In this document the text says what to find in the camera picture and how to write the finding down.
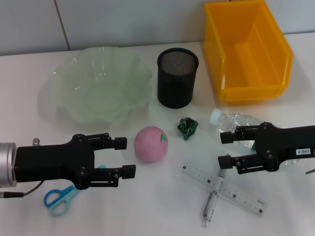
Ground pink toy peach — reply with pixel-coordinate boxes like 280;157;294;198
134;125;170;163

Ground transparent plastic ruler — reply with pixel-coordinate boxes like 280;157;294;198
181;161;268;217

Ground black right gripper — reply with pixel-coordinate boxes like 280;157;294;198
218;122;315;175

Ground green plastic wrapper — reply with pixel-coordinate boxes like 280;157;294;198
177;117;199;141

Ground blue scissors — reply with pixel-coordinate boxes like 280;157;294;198
44;165;107;217

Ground green glass fruit plate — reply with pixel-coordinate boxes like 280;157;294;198
40;47;155;131

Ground black mesh pen holder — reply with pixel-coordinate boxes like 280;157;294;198
157;48;199;109

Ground left arm cable with plug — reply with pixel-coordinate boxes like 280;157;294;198
0;180;45;199

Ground yellow plastic bin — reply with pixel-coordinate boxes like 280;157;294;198
204;0;294;102

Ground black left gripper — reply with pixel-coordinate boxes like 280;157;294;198
16;132;136;190

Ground clear plastic water bottle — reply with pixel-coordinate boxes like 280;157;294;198
209;108;305;172

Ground white pen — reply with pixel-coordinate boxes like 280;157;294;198
200;169;227;228

